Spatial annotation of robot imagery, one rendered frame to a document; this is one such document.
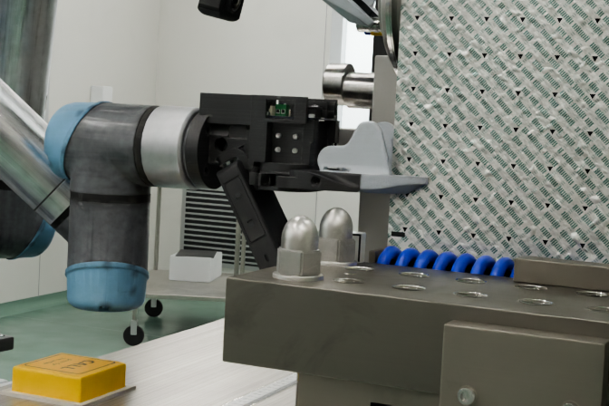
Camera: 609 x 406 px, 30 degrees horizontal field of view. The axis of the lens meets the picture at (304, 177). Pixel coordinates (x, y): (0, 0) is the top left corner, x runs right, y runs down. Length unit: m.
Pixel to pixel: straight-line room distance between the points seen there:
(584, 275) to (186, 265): 5.17
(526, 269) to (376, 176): 0.15
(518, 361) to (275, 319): 0.18
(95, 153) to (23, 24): 0.53
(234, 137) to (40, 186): 0.26
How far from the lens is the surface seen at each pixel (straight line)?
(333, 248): 0.89
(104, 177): 1.05
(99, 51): 6.97
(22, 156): 1.18
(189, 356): 1.16
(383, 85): 1.04
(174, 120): 1.02
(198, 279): 5.97
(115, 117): 1.05
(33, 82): 1.58
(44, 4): 1.56
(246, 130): 1.00
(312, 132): 0.96
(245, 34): 7.25
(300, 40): 7.08
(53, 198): 1.18
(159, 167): 1.02
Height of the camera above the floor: 1.14
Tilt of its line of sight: 3 degrees down
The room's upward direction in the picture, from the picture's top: 3 degrees clockwise
